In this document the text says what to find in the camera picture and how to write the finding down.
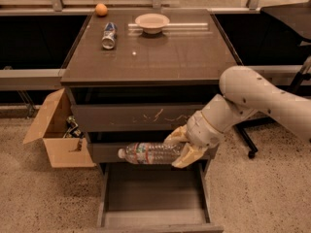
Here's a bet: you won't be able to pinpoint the orange fruit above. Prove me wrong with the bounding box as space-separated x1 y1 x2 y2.
95 4 108 17

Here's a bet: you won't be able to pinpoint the cans inside cardboard box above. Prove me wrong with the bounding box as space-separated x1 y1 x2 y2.
64 116 84 138

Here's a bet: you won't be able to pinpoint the top grey drawer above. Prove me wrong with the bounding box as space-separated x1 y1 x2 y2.
71 104 203 132

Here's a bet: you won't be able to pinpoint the blue white soda can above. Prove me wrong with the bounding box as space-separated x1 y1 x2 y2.
101 22 118 50

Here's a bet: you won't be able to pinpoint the black rolling stand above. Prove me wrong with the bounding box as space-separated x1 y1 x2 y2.
233 56 311 159

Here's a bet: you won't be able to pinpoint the bottom grey open drawer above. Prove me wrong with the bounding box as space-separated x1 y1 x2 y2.
97 163 224 233

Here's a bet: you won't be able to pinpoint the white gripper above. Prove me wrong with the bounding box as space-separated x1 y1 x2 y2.
164 111 224 168

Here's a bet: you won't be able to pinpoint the white paper bowl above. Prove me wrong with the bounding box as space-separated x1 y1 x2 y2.
135 14 170 34

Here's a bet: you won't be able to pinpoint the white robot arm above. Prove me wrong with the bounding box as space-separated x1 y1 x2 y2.
165 66 311 168

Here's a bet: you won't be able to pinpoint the open cardboard box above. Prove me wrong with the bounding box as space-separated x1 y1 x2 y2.
23 89 95 168

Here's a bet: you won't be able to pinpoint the middle grey drawer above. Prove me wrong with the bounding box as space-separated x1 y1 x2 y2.
87 143 218 163

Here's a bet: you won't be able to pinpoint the clear plastic water bottle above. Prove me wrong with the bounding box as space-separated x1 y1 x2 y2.
118 142 185 165

